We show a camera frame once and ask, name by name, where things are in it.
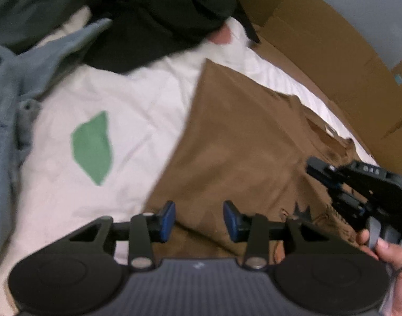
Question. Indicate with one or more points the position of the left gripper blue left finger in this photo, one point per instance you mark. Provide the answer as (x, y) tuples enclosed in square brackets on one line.
[(144, 230)]

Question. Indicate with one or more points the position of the person right hand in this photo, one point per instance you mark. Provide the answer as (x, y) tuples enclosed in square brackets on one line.
[(390, 254)]

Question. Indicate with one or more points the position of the cream bear print bedsheet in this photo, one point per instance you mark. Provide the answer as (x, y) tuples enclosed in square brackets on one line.
[(146, 111)]

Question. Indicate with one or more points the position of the brown cardboard sheet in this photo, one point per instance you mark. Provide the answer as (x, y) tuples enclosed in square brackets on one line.
[(314, 44)]

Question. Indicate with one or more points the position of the brown printed t-shirt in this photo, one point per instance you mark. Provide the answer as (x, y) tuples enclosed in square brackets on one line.
[(248, 144)]

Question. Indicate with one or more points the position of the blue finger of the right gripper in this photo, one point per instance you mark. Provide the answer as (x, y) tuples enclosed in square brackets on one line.
[(325, 173)]

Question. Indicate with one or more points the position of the dark grey pillow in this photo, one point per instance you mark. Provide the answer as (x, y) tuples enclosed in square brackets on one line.
[(140, 32)]

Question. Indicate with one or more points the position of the blue denim garment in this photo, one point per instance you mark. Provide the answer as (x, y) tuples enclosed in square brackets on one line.
[(24, 79)]

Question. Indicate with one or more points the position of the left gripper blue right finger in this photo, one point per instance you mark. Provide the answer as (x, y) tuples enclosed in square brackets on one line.
[(252, 230)]

